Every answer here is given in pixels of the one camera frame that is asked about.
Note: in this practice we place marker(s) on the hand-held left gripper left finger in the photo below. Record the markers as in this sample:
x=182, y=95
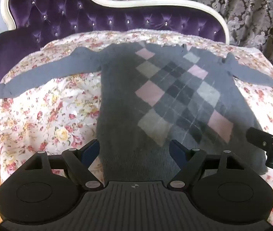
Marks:
x=91, y=150

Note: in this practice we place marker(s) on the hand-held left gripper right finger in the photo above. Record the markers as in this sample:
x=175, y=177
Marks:
x=176, y=149

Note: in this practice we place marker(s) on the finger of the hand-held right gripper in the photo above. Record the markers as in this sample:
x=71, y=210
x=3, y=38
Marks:
x=259, y=137

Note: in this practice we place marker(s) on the grey argyle sweater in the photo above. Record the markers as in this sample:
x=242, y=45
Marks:
x=117, y=89

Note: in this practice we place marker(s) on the floral blanket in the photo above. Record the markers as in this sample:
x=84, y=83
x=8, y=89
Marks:
x=54, y=115

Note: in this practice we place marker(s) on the purple tufted sofa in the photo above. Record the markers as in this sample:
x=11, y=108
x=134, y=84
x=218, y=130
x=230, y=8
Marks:
x=78, y=14

